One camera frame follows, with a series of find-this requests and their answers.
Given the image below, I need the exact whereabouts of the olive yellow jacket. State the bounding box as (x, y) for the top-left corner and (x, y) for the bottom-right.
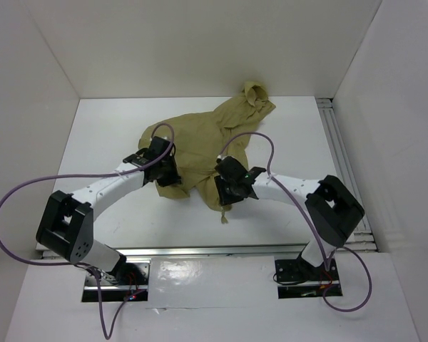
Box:
(156, 81), (275, 223)

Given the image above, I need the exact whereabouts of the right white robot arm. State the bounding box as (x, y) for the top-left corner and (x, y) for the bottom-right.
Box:
(215, 156), (365, 279)

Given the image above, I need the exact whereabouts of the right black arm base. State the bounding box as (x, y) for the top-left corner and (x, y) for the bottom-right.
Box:
(272, 254), (340, 286)

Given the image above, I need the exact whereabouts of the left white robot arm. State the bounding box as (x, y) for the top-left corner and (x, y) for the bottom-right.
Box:
(36, 137), (181, 284)

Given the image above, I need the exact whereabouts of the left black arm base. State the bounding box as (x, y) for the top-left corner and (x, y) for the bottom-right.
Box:
(88, 261), (148, 286)

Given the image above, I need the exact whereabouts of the right side aluminium rail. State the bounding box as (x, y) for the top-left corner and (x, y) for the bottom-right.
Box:
(315, 98), (352, 188)

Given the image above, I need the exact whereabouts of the aluminium rail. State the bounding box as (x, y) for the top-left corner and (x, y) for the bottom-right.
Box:
(315, 98), (352, 188)
(39, 243), (377, 258)

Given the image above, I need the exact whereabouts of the front aluminium rail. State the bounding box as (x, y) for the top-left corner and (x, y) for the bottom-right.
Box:
(39, 243), (377, 258)

